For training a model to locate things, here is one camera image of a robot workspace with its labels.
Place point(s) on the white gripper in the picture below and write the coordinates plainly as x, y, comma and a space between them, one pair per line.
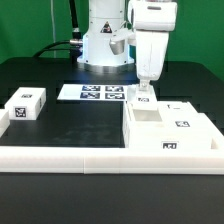
151, 21

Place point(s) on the white cabinet door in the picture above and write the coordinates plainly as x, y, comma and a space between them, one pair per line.
142, 99
185, 125

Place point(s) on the white cabinet body box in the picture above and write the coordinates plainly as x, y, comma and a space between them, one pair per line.
144, 130

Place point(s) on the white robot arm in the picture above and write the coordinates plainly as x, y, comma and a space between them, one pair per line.
105, 17

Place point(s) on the white cabinet top box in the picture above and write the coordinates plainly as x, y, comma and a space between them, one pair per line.
26, 103

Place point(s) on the white marker sheet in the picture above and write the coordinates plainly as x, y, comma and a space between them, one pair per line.
86, 92

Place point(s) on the white U-shaped fence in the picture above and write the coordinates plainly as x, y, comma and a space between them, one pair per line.
113, 160

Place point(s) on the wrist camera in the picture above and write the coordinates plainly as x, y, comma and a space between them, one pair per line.
120, 38

